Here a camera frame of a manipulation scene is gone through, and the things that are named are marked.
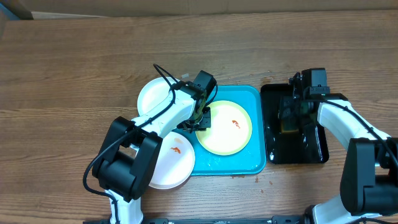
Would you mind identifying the green yellow scrub sponge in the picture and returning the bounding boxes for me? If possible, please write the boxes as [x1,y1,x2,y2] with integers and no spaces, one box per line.
[280,119,300,134]

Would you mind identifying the yellow green rimmed plate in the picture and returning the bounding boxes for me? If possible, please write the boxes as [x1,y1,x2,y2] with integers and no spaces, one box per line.
[196,100,252,156]

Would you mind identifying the white plate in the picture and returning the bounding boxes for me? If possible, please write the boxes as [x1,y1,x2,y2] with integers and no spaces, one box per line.
[137,77,170,116]
[149,132,195,190]

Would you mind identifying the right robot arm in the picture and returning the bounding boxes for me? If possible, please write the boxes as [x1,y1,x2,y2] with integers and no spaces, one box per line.
[278,68,397,223]

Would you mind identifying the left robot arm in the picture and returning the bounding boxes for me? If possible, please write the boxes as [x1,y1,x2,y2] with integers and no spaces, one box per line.
[83,65,218,223]

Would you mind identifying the black plastic tray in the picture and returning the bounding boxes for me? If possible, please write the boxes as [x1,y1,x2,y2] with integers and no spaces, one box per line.
[260,84,329,164]

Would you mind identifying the teal plastic tray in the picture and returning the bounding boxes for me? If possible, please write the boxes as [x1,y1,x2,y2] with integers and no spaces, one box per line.
[174,85,266,176]

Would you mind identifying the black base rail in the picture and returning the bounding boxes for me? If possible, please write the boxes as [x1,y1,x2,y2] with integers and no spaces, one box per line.
[82,214,312,224]

